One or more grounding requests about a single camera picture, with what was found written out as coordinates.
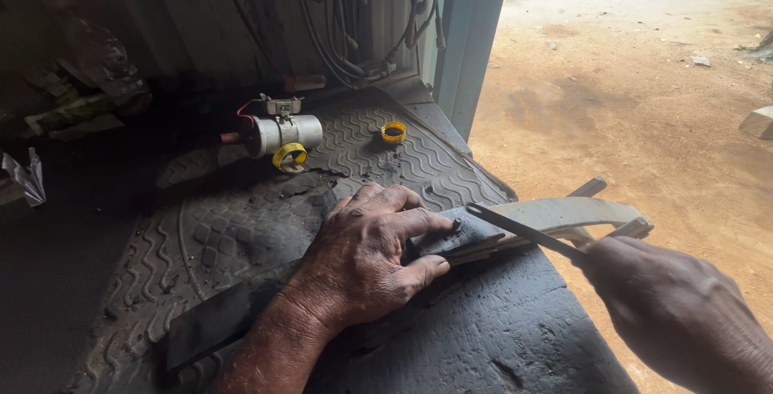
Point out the person's right fingers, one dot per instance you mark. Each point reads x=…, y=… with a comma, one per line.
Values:
x=604, y=267

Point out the grey worn rubber pad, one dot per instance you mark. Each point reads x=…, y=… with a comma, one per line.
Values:
x=483, y=333

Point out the heap of dusty clutter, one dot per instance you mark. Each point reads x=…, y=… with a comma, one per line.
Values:
x=84, y=86

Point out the blue metal door frame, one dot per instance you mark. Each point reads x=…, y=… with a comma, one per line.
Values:
x=471, y=38

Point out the black patterned rubber mat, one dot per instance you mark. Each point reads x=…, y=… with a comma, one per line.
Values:
x=241, y=225

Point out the white crumpled paper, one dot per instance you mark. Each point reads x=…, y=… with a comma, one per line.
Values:
x=24, y=176

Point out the small grey stone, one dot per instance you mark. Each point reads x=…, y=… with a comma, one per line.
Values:
x=700, y=61

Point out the person's right hand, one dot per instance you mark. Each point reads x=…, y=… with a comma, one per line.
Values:
x=664, y=303

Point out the black flat strip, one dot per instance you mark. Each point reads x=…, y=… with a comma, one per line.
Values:
x=223, y=315

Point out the silver ignition coil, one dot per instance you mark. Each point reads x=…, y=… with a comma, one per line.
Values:
x=284, y=133

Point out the dark metal file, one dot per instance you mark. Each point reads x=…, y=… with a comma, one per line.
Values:
x=519, y=229

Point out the yellow round cap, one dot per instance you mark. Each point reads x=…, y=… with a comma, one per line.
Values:
x=394, y=132

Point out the small reddish box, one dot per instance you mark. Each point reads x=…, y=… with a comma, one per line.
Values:
x=305, y=82

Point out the person's left hand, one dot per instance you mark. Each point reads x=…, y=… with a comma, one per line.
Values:
x=356, y=255

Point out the grey stone block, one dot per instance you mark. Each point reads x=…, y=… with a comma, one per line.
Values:
x=758, y=123

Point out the curved metal brake shoe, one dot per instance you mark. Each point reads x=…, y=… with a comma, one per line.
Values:
x=561, y=213

